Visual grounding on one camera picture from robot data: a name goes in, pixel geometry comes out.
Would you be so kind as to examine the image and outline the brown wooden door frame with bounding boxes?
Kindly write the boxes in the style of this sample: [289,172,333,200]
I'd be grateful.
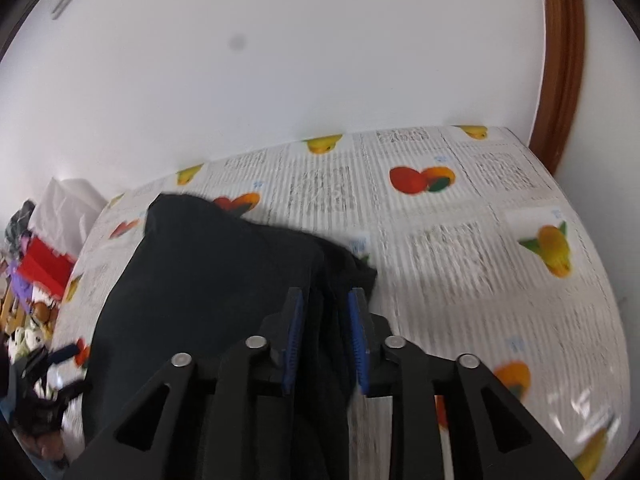
[529,0,586,174]

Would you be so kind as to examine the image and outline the brown plush toy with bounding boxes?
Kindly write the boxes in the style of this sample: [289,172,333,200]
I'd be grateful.
[32,301,58,330]

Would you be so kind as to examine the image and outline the white plush toy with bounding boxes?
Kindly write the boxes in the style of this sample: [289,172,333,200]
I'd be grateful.
[8,327,46,363]

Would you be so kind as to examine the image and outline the left hand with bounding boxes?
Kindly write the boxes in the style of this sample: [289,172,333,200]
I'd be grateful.
[17,431,65,462]

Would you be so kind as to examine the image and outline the black sweatshirt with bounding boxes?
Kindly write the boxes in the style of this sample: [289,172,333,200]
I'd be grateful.
[81,194,376,479]

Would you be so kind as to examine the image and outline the purple plastic toy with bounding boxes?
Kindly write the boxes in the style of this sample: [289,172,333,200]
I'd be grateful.
[8,262,32,306]

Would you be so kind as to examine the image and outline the dark checkered cloth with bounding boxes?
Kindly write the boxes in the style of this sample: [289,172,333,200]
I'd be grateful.
[4,200,36,252]

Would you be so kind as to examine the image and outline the fruit print tablecloth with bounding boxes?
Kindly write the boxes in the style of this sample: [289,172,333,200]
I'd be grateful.
[53,127,631,479]

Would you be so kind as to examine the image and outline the red paper bag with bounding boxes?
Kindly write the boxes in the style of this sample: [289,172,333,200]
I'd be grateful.
[17,236,75,300]

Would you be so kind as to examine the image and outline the white plastic bag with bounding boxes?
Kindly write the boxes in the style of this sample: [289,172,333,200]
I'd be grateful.
[28,178,107,259]

